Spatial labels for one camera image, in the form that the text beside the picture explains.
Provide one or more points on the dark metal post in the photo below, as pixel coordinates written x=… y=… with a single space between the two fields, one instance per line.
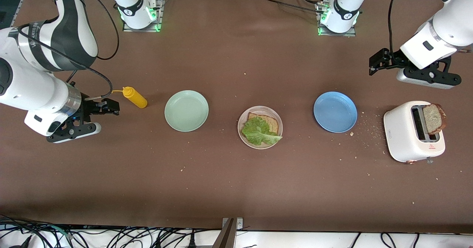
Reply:
x=225 y=237

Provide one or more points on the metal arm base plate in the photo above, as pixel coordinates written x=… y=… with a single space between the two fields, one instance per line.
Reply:
x=336 y=34
x=142 y=29

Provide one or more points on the beige plate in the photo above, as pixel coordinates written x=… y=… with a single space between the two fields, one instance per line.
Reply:
x=258 y=147

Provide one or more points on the mint green plate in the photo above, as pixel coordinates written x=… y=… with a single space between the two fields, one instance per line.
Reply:
x=186 y=111

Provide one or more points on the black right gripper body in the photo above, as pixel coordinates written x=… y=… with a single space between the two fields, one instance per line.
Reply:
x=89 y=108

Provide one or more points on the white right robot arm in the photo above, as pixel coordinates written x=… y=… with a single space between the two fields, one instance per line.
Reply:
x=33 y=89

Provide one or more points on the aluminium frame rail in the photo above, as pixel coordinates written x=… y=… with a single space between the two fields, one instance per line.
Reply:
x=16 y=9

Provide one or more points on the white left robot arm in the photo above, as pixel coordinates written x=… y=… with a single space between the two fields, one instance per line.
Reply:
x=443 y=37

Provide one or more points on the white toaster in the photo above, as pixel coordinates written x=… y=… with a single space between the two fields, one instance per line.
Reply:
x=401 y=137

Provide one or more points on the silver table edge bracket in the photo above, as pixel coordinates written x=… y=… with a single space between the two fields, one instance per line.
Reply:
x=239 y=223

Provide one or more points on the brown bread slice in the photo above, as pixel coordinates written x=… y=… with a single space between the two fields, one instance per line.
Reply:
x=272 y=124
x=434 y=118

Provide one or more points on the blue plate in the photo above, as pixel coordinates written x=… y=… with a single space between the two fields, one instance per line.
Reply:
x=335 y=112

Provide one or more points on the yellow squeeze bottle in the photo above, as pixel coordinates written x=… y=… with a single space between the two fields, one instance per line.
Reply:
x=135 y=98

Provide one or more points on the green lettuce leaf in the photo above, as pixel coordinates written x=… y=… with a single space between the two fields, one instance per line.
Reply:
x=257 y=133

